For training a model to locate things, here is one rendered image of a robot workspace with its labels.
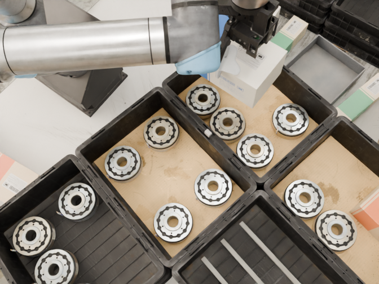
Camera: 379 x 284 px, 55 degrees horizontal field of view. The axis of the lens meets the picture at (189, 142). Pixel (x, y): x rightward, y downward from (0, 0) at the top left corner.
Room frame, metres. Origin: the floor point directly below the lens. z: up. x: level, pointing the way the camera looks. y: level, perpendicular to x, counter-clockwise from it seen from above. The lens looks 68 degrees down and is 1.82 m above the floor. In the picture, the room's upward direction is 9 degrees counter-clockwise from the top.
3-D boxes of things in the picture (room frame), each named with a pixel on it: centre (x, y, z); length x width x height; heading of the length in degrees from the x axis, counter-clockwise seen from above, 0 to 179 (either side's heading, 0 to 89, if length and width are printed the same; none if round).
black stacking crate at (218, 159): (0.30, 0.08, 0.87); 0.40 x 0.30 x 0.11; 33
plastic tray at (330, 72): (0.60, -0.45, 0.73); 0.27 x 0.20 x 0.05; 125
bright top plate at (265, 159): (0.33, -0.18, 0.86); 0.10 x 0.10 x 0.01
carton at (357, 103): (0.48, -0.56, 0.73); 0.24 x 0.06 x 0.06; 121
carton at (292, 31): (0.75, -0.37, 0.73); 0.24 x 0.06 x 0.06; 131
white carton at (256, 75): (0.49, -0.13, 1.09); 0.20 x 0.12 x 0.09; 43
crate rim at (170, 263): (0.30, 0.08, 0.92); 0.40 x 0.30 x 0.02; 33
